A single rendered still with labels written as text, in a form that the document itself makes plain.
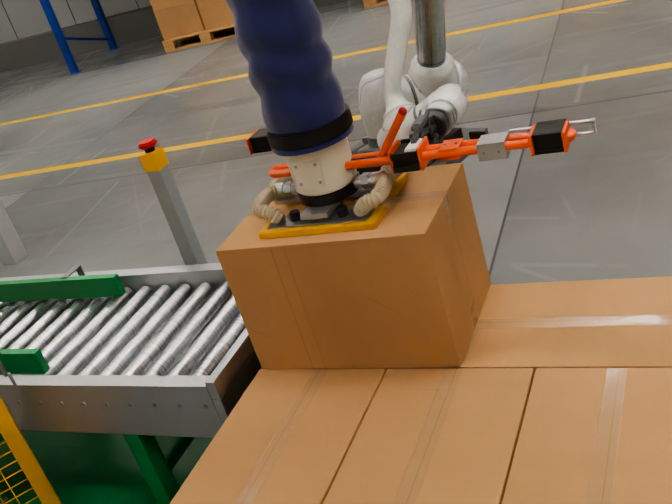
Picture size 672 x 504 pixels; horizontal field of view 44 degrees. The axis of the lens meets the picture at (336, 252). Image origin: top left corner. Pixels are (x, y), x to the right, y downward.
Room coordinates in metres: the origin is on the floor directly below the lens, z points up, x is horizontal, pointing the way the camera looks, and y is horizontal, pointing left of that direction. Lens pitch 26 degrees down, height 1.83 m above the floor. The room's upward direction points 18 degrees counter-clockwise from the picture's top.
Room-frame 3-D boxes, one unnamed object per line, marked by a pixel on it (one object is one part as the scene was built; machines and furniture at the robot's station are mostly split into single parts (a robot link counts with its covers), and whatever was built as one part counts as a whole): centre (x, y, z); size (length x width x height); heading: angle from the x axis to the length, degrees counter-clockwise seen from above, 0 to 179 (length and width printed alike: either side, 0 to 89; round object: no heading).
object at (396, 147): (1.97, -0.25, 1.08); 0.10 x 0.08 x 0.06; 151
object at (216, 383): (2.28, 0.28, 0.58); 0.70 x 0.03 x 0.06; 151
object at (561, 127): (1.79, -0.55, 1.08); 0.08 x 0.07 x 0.05; 61
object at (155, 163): (3.00, 0.54, 0.50); 0.07 x 0.07 x 1.00; 61
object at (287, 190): (2.09, -0.03, 1.01); 0.34 x 0.25 x 0.06; 61
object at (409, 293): (2.09, -0.05, 0.75); 0.60 x 0.40 x 0.40; 61
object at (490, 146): (1.86, -0.44, 1.07); 0.07 x 0.07 x 0.04; 61
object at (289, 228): (2.01, 0.01, 0.97); 0.34 x 0.10 x 0.05; 61
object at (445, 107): (2.16, -0.38, 1.07); 0.09 x 0.06 x 0.09; 61
